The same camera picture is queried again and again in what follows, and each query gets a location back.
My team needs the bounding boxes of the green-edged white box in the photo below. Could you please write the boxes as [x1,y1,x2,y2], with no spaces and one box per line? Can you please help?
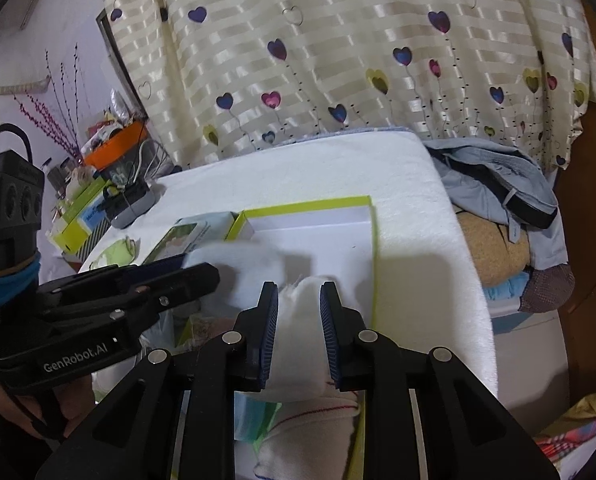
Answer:
[173,195,381,480]

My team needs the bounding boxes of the dark frame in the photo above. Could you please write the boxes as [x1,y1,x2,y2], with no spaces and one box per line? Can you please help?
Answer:
[95,10,149,121]

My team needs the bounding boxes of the wet wipes packet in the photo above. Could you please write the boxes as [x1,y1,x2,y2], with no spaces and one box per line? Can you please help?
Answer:
[143,211,239,266]

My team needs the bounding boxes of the lime green box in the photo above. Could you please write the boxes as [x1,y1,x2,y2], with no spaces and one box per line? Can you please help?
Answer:
[53,180,111,253]

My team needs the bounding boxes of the grey black headset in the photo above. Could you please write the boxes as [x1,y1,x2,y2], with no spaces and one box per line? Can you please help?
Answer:
[100,182,166,231]

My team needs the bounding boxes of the wooden cabinet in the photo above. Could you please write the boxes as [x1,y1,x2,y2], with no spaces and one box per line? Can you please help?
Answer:
[553,0,596,411]

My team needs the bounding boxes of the orange box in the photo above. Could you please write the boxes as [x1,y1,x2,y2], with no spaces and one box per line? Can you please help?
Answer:
[84,120,149,171]

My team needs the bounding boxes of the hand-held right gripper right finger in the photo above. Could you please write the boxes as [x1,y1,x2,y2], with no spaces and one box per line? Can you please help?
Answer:
[319,281,561,480]

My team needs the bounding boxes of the heart print curtain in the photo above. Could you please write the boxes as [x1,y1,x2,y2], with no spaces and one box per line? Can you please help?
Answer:
[85,0,596,171]

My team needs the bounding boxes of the folded light blue cloth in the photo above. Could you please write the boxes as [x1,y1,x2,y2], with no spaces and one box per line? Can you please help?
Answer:
[483,272,529,303]

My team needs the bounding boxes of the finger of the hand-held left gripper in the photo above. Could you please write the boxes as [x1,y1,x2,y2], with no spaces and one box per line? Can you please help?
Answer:
[40,261,221,328]
[75,254,189,286]

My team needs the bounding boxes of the white blanket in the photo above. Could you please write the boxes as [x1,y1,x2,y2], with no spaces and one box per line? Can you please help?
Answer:
[78,130,499,401]

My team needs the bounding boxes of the purple dried branches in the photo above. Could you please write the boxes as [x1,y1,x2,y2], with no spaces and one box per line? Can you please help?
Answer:
[15,45,86,161]

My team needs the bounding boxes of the person's left hand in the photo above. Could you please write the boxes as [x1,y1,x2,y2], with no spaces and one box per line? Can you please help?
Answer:
[0,374,96,441]

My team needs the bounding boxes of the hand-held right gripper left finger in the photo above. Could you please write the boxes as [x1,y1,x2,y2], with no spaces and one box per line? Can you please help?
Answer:
[35,281,280,480]

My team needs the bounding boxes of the brown checked cloth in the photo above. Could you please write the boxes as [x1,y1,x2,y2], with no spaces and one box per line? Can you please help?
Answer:
[520,265,576,313]

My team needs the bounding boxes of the white sock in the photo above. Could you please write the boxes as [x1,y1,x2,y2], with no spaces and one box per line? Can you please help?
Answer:
[185,240,340,403]

